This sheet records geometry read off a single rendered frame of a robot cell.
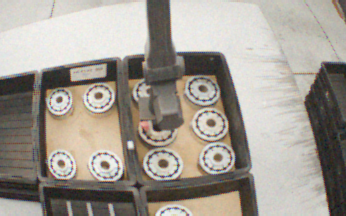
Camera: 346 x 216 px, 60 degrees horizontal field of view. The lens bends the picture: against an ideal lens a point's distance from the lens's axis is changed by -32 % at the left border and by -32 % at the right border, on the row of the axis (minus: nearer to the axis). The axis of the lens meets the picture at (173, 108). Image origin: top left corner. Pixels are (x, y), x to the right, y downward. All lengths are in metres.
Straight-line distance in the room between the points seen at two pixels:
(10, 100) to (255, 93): 0.94
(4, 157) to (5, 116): 0.17
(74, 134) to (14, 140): 0.26
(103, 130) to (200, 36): 0.61
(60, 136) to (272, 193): 0.73
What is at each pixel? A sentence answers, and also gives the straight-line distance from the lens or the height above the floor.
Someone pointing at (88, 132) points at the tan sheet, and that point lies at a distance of 1.16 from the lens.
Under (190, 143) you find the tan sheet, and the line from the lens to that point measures 1.16.
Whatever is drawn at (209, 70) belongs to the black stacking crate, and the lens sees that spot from 1.28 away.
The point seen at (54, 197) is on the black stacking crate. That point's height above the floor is 0.84.
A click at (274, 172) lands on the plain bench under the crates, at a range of 1.33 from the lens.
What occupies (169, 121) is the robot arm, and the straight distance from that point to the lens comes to 0.92.
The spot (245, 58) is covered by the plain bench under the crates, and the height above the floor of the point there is 0.70.
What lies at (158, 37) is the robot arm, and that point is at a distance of 0.80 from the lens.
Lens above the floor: 1.83
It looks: 56 degrees down
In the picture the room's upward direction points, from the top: 11 degrees clockwise
